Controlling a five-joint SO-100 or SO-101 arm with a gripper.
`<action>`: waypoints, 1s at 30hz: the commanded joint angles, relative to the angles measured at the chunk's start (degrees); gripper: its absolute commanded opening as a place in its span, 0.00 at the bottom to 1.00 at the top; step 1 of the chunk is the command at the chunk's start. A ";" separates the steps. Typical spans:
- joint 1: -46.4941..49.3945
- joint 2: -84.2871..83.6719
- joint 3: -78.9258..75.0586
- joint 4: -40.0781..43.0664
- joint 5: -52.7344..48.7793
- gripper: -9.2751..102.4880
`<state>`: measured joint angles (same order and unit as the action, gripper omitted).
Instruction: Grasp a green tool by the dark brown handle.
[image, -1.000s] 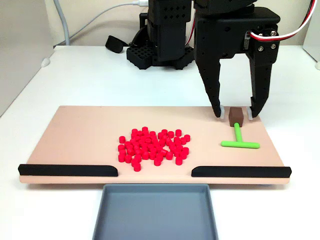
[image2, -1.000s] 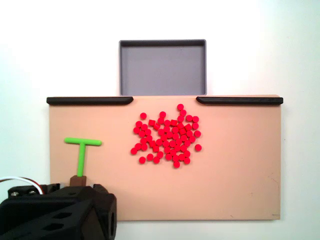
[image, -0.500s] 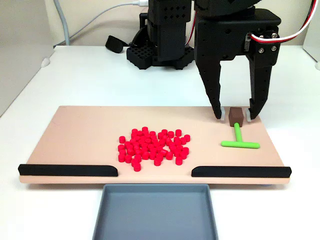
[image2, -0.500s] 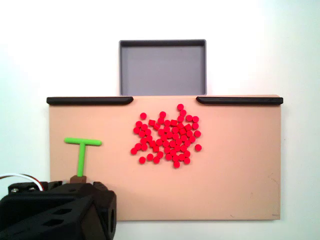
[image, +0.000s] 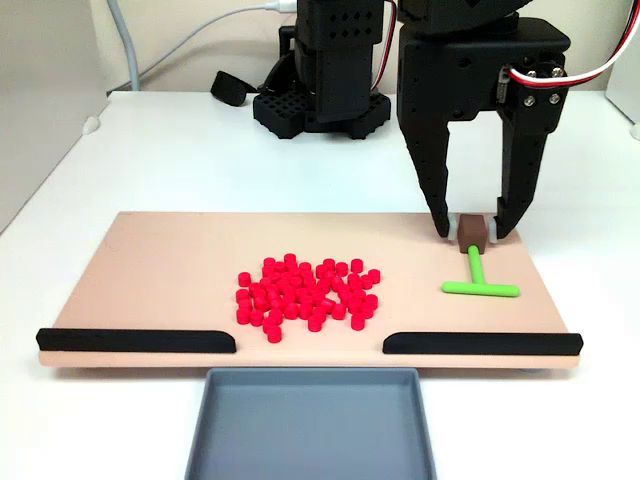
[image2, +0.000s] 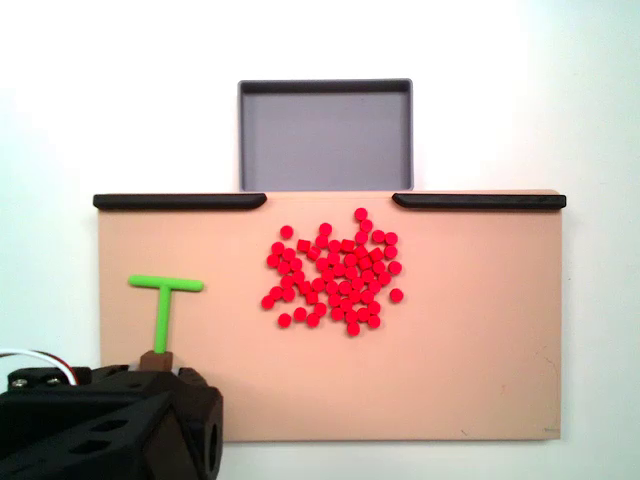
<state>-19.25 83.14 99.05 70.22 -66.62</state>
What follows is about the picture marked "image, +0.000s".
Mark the small white bracket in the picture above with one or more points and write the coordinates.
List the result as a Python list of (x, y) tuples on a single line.
[(635, 131), (91, 125)]

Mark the black foam rail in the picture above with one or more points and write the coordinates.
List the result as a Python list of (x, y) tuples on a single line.
[(482, 344), (135, 341)]

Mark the red small cylinder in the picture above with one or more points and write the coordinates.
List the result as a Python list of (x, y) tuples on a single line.
[(242, 295), (256, 289), (269, 264), (354, 279), (243, 315), (328, 265), (366, 282), (374, 276), (322, 273), (256, 318), (358, 321), (326, 305), (245, 304), (368, 311), (303, 310), (291, 311), (270, 321), (274, 334), (371, 301), (260, 302), (244, 279), (315, 323), (304, 268), (341, 269), (356, 265), (290, 260), (279, 268), (339, 312)]

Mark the grey square tray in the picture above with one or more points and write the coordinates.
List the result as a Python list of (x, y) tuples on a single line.
[(310, 430)]

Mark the narrow white side panel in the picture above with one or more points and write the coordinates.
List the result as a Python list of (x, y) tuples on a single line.
[(626, 75)]

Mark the black table clamp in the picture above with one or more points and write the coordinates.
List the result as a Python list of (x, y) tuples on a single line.
[(229, 89)]

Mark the large white side panel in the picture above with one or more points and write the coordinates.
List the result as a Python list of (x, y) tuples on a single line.
[(45, 100)]

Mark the beige flat board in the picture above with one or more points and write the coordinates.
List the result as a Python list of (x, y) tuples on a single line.
[(150, 270)]

